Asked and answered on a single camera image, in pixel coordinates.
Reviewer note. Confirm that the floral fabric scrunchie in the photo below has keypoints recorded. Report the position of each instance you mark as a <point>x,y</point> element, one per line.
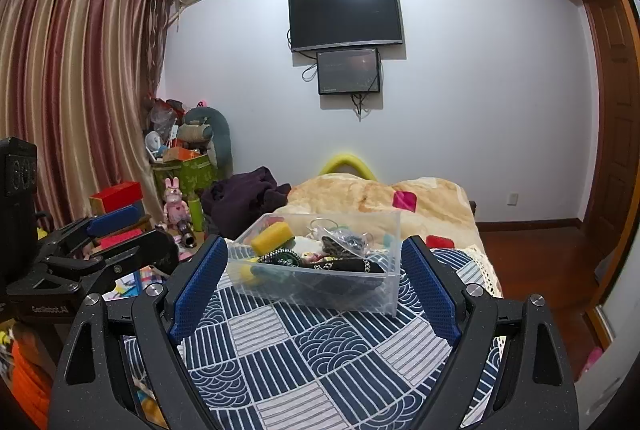
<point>309,258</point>

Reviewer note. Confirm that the clear plastic storage box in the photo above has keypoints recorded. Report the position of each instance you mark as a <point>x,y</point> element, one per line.
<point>283,279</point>

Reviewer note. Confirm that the small black wall monitor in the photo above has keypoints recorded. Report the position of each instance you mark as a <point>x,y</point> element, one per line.
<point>348,71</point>

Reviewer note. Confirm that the wall mounted television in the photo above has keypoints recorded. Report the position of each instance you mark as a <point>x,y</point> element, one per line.
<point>322,24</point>

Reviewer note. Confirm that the pink rabbit toy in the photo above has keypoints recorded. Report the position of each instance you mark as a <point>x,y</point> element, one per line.
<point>175,209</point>

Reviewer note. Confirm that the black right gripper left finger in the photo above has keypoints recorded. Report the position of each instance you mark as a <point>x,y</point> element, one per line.
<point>93,386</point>

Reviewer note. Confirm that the grey green neck pillow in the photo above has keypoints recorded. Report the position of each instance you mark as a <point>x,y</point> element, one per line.
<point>207,128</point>

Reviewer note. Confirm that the green bottle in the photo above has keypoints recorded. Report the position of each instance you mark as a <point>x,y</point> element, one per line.
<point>196,212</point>

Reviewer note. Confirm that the wooden door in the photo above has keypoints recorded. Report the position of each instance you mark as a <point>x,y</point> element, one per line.
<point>612,206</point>

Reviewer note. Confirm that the blue white patterned tablecloth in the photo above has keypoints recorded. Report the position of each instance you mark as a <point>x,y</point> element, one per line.
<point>274,365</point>

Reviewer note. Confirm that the yellow felt ball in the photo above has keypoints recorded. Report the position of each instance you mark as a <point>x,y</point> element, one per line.
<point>249,275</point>

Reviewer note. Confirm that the dark purple clothing pile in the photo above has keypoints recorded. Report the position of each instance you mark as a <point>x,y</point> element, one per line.
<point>232,205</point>

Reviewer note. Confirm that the silver steel wool bag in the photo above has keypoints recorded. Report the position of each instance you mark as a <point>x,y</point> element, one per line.
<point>340,241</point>

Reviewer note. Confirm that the yellow sponge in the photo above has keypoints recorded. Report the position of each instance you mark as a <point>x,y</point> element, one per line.
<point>272,238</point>

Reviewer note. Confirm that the beige plush blanket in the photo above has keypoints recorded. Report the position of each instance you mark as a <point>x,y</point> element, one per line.
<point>427,206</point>

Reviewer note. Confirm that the green cardboard box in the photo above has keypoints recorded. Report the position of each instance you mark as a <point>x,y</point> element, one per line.
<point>194,175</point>

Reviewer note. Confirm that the striped red gold curtain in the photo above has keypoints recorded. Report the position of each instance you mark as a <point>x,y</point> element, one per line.
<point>78,79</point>

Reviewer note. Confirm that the black white fabric bag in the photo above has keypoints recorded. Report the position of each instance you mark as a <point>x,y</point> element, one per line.
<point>346,264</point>

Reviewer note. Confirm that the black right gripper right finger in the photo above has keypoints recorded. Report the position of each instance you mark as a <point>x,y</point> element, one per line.
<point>534,387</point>

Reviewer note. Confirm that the red box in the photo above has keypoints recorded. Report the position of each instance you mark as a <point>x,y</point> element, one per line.
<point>115,197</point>

